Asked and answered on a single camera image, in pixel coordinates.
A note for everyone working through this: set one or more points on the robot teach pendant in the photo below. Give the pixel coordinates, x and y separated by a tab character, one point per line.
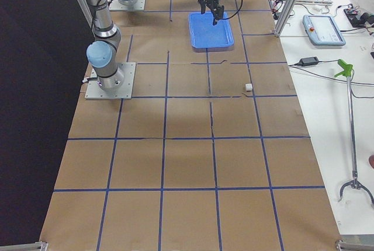
323	31

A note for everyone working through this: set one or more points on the green handled reacher grabber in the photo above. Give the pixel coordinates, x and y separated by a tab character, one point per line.
354	183

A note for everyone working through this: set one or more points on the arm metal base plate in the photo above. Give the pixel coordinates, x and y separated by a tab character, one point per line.
127	5
118	86

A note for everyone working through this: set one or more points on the white block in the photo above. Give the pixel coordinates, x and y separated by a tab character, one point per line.
248	87

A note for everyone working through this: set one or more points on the black power adapter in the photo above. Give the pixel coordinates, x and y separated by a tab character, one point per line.
308	61

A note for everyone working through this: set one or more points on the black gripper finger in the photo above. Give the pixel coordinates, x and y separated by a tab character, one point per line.
202	7
217	12

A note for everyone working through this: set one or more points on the aluminium frame post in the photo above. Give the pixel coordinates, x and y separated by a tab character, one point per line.
285	13

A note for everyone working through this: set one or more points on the blue plastic tray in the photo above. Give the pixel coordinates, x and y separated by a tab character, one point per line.
205	35

